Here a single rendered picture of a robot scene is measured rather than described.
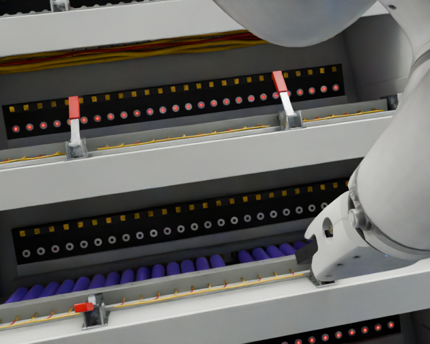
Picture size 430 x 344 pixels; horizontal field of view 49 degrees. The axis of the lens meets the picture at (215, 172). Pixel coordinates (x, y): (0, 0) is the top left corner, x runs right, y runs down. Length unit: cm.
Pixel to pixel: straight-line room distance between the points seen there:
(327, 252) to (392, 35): 42
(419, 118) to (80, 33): 46
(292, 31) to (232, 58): 64
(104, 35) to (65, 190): 20
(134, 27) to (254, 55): 27
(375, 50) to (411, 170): 53
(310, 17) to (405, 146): 11
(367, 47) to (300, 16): 62
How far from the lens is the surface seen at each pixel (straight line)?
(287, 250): 66
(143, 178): 56
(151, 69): 81
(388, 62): 75
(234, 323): 55
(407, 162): 27
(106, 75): 81
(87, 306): 49
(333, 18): 19
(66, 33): 63
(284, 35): 19
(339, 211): 37
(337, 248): 38
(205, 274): 58
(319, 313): 57
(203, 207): 70
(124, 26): 63
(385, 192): 30
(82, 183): 56
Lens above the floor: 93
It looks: 12 degrees up
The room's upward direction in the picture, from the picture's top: 10 degrees counter-clockwise
